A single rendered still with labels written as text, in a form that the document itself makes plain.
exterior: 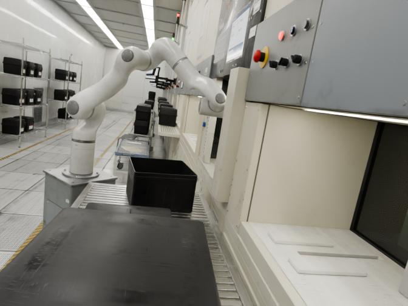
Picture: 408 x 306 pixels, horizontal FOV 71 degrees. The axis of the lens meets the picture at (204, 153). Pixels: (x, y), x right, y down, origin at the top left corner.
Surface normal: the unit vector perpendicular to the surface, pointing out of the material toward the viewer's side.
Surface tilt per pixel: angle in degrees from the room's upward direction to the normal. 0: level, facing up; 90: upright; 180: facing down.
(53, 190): 90
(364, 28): 90
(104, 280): 0
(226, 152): 90
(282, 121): 90
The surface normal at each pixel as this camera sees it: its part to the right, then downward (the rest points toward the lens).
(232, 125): 0.16, 0.21
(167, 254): 0.15, -0.97
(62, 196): -0.58, 0.06
